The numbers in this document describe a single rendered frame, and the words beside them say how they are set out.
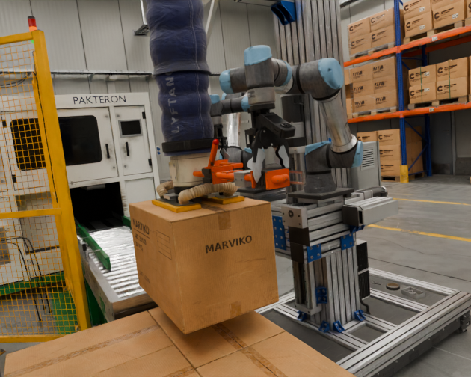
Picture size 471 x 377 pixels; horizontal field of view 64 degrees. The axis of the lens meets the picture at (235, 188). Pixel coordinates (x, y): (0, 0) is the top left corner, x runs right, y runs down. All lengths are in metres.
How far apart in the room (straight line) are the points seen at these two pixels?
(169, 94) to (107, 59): 9.84
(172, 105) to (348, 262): 1.34
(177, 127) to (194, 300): 0.65
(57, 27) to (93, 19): 0.95
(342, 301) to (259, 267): 0.92
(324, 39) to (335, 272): 1.24
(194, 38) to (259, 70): 0.55
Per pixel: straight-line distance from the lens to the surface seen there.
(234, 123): 2.29
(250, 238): 1.40
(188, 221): 1.28
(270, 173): 1.00
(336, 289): 2.21
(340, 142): 1.67
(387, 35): 9.61
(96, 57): 11.27
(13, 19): 11.17
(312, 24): 2.09
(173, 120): 1.50
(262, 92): 1.03
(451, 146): 10.25
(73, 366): 1.67
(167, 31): 1.54
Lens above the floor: 1.31
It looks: 7 degrees down
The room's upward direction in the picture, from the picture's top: 6 degrees counter-clockwise
